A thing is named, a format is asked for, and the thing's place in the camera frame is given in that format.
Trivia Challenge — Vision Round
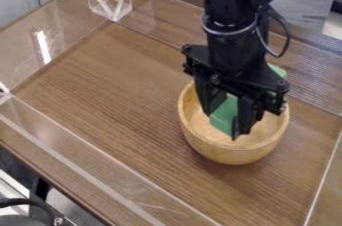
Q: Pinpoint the green rectangular block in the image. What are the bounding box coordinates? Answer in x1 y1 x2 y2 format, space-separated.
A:
209 64 290 138

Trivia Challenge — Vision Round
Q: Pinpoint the black metal table leg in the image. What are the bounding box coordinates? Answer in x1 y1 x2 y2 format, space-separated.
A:
30 178 76 226

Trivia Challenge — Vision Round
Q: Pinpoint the brown wooden bowl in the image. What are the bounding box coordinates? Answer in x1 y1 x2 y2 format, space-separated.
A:
178 82 290 165

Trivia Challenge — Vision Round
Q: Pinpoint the clear acrylic corner bracket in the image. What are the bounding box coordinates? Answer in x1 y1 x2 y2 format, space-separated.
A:
87 0 132 22

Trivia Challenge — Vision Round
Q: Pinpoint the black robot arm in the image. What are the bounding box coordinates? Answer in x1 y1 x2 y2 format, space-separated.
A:
182 0 290 138

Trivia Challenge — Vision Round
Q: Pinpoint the black cable under table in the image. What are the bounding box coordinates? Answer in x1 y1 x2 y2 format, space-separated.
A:
0 197 64 226

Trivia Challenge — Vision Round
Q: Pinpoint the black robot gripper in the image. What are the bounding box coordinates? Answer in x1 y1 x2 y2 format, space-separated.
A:
181 13 291 142

